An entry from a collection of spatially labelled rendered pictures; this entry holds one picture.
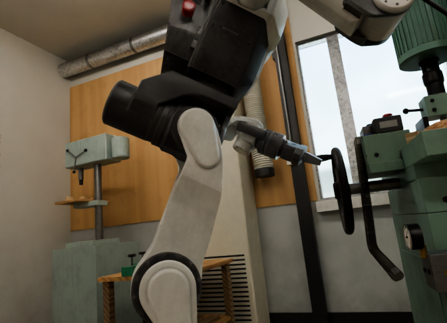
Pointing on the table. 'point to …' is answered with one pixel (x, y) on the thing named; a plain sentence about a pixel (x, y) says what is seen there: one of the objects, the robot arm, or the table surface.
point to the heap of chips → (437, 125)
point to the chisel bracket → (434, 107)
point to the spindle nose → (432, 76)
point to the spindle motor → (422, 32)
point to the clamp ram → (422, 123)
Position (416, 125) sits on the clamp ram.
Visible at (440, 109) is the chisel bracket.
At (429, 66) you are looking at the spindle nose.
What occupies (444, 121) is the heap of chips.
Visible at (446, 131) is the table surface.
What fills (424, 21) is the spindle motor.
